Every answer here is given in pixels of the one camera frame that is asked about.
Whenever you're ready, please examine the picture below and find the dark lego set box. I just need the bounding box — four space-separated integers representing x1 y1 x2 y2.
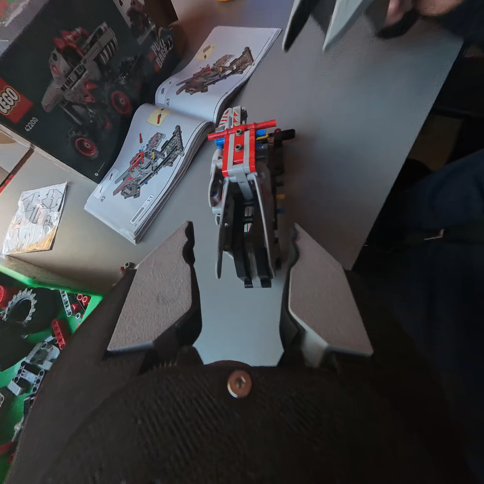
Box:
0 0 186 185

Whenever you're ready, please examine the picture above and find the person's leg in dark trousers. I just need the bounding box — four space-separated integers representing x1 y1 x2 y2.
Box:
352 149 484 379

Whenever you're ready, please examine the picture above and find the pile of small lego pieces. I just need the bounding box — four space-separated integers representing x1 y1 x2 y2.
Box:
0 285 91 454

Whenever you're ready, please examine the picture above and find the person's right hand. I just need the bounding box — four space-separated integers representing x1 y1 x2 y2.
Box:
386 0 454 25

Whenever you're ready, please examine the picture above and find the silver sticker sheet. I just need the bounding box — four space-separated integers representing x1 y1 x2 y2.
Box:
2 182 69 256

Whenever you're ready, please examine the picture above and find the partly built lego truck model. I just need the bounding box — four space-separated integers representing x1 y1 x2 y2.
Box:
207 106 296 290

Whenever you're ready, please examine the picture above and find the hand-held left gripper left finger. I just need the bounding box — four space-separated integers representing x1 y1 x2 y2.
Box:
107 221 203 352

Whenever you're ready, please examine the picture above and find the green plastic bin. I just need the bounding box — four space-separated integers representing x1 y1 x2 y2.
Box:
0 265 104 484

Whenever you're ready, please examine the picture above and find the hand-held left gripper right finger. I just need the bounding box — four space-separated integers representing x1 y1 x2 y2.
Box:
279 223 374 368

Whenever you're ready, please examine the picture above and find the open lego instruction booklet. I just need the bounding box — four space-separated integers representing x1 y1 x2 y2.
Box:
84 26 283 246

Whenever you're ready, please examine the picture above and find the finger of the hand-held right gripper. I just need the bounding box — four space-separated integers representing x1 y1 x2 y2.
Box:
322 0 377 52
282 0 316 52

